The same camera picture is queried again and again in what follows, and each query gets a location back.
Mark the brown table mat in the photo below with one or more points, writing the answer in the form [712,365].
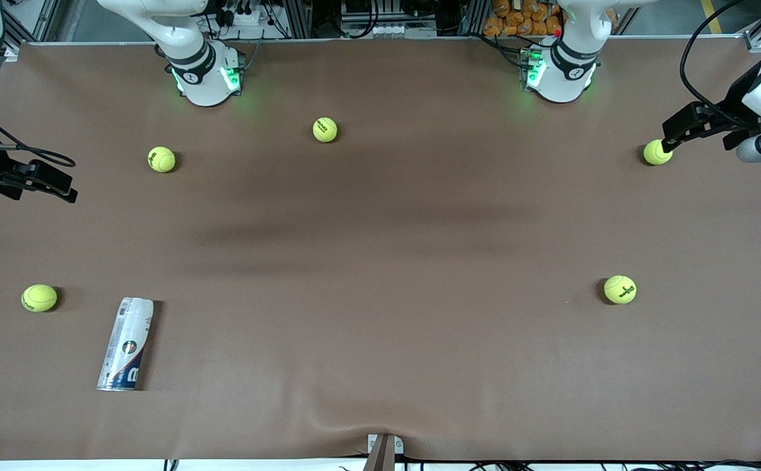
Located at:
[380,366]

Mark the white power strip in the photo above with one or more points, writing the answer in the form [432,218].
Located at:
[244,17]

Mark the pile of orange objects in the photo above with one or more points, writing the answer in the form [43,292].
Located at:
[518,19]

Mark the white blue tennis ball can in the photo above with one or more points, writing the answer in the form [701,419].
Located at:
[127,343]

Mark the metal table clamp bracket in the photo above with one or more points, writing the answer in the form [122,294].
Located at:
[384,448]

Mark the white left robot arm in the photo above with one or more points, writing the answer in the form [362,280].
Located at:
[567,72]

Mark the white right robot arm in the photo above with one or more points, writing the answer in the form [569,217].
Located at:
[197,72]

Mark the yellow tennis ball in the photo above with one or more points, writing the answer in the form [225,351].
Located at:
[39,297]
[655,156]
[161,159]
[620,289]
[325,129]

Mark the white terminal block row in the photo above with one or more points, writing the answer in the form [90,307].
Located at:
[391,30]

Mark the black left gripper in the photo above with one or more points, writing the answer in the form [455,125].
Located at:
[737,99]

